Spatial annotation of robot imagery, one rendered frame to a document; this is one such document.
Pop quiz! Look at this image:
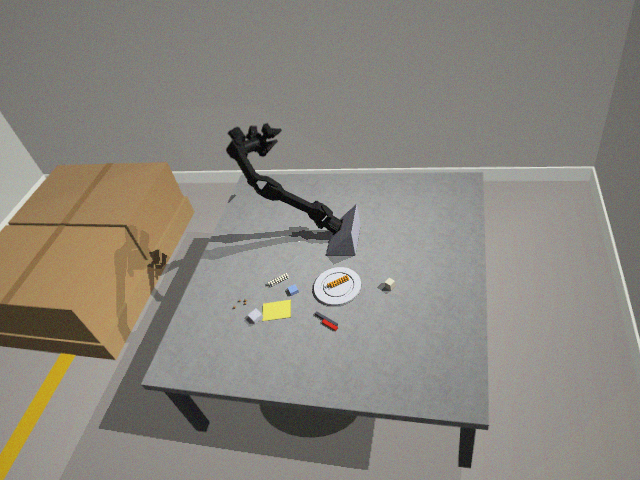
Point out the yellow flat rectangular sheet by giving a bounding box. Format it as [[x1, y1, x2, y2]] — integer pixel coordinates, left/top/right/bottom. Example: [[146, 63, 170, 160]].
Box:
[[262, 300, 291, 321]]

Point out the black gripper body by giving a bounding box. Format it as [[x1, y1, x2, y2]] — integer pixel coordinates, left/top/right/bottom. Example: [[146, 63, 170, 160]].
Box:
[[250, 123, 274, 157]]

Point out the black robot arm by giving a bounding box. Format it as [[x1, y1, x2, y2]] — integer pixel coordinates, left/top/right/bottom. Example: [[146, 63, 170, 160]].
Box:
[[226, 126, 343, 235]]

